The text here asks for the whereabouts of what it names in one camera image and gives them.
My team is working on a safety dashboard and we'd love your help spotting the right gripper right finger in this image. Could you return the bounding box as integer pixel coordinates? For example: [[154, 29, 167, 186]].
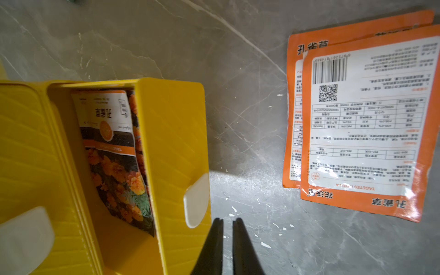
[[233, 218, 265, 275]]

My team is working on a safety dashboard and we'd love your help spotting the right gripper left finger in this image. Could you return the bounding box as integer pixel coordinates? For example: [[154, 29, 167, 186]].
[[191, 218, 223, 275]]

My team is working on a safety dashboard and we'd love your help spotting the yellow drawer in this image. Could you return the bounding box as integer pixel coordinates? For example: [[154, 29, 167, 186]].
[[45, 78, 212, 275]]

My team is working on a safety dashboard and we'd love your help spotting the orange seed bag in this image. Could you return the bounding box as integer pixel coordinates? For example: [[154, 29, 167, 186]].
[[301, 25, 440, 222], [283, 10, 434, 189]]

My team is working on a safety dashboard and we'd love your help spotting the yellow drawer cabinet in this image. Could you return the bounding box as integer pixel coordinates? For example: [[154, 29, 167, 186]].
[[1, 71, 103, 275]]

